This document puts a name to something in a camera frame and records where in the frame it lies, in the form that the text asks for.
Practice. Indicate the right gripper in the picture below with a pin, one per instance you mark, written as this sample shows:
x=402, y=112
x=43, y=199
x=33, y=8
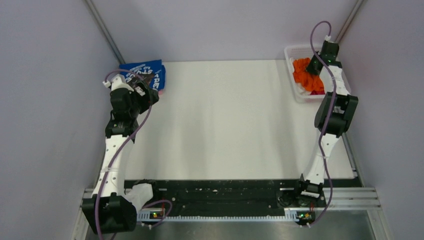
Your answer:
x=309, y=68

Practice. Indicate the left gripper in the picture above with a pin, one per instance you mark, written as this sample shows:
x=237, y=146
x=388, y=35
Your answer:
x=150, y=95

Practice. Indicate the orange t-shirt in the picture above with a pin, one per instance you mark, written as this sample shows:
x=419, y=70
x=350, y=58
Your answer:
x=310, y=82

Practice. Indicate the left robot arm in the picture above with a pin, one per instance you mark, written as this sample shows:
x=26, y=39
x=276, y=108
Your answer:
x=110, y=209

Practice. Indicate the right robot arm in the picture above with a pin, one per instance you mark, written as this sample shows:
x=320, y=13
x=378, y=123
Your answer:
x=333, y=118

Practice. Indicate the folded blue printed t-shirt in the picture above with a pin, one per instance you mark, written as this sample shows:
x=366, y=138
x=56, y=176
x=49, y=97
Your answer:
x=153, y=71

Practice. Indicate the white plastic basket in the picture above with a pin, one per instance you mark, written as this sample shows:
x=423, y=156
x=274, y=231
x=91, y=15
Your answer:
x=330, y=75

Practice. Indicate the magenta t-shirt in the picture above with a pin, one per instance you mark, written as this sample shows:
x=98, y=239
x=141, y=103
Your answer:
x=317, y=93

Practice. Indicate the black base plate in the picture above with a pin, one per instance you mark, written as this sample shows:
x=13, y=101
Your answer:
x=227, y=198

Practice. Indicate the aluminium frame rail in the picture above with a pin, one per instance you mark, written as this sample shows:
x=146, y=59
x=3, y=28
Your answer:
x=347, y=200

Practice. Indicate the white slotted cable duct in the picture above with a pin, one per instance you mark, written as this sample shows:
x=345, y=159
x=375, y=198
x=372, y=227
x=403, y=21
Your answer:
x=151, y=215

